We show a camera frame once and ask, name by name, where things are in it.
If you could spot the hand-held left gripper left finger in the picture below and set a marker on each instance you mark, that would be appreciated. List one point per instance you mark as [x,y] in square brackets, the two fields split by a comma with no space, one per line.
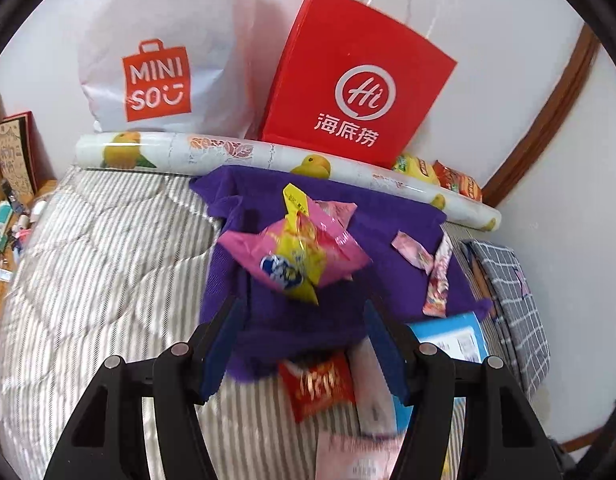
[223,345]

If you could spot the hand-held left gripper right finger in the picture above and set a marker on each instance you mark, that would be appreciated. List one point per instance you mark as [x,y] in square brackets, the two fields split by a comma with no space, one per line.
[385,355]

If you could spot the red snack packet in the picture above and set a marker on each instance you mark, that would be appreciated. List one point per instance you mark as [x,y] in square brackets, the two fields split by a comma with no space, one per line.
[318,385]

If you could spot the long pink printed strip packet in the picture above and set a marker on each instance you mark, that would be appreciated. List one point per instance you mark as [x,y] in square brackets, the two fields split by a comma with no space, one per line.
[437,280]

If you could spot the small pink snack packet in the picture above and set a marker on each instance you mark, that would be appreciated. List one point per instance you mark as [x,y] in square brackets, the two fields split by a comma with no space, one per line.
[412,252]

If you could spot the pale pink white snack packet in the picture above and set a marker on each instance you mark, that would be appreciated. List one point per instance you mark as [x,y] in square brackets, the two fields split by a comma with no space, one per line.
[358,457]

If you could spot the yellow packet with blue logo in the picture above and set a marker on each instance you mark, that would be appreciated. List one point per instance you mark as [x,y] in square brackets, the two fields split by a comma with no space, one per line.
[298,260]

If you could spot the blue box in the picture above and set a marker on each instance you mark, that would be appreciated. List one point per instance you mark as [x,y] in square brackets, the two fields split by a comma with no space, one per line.
[452,340]

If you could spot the purple cloth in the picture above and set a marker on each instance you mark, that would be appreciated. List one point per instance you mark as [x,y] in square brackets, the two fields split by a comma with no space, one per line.
[298,325]

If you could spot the grey checked folded cloth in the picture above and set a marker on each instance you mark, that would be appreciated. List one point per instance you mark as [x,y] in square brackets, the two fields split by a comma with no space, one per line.
[517,320]

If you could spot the orange chip bag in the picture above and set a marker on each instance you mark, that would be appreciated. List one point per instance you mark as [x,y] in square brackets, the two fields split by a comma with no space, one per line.
[460,182]

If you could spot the yellow chip bag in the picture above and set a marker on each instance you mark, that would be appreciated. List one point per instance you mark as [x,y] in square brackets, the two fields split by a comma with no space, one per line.
[415,167]

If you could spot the rolled fruit-print paper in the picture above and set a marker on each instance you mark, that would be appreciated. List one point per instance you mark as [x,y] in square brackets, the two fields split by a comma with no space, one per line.
[213,152]

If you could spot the white green tube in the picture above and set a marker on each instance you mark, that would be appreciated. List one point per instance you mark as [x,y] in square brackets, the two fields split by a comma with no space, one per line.
[0,222]

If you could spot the decorated brown box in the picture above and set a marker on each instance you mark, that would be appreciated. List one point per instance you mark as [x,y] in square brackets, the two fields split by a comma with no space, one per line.
[15,155]

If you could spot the red paper bag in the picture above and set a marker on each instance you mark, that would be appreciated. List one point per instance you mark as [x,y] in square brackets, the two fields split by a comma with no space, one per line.
[358,60]

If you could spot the white plastic bag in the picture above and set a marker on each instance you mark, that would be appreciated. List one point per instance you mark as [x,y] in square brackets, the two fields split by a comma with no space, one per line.
[188,20]

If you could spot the brown wooden door frame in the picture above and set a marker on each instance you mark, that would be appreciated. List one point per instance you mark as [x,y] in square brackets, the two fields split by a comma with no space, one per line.
[547,110]

